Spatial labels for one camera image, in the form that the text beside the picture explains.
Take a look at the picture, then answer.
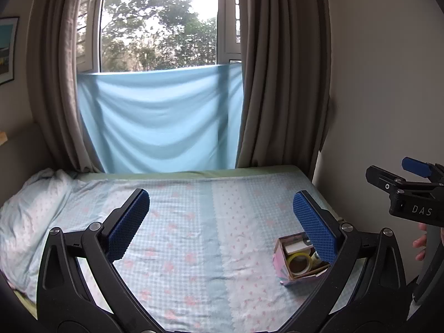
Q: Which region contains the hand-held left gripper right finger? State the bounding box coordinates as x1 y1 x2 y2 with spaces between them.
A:
293 190 408 333

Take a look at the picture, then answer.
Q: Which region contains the person's right hand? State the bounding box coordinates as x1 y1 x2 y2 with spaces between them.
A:
413 222 444 261

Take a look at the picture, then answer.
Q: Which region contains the brown curtain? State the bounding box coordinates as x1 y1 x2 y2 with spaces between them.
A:
35 0 108 174
235 0 331 172

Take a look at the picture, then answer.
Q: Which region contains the light blue hanging cloth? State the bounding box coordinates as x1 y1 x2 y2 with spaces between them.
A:
75 62 244 174

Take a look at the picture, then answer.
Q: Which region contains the white remote control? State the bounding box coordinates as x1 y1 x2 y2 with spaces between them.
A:
284 239 313 255

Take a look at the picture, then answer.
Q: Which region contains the framed wall picture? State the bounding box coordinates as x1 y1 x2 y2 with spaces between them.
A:
0 16 20 85

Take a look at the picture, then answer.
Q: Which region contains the white framed window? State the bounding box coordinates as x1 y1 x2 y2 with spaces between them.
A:
74 0 243 74

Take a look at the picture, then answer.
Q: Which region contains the green mattress cover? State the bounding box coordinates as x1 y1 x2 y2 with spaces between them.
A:
14 165 342 320

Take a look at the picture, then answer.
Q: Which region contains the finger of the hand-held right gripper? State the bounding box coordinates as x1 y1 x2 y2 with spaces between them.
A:
401 157 444 185
365 165 407 192

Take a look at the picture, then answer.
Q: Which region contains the yellow tape roll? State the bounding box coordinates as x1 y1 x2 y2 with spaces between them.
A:
289 253 313 274

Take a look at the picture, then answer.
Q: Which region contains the checkered pillow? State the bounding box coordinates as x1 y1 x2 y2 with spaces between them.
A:
0 168 82 294

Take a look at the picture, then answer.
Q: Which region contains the pink floral cardboard box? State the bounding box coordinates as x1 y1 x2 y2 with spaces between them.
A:
273 233 332 286

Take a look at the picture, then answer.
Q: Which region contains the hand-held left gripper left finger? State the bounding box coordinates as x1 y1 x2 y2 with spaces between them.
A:
36 188 163 333

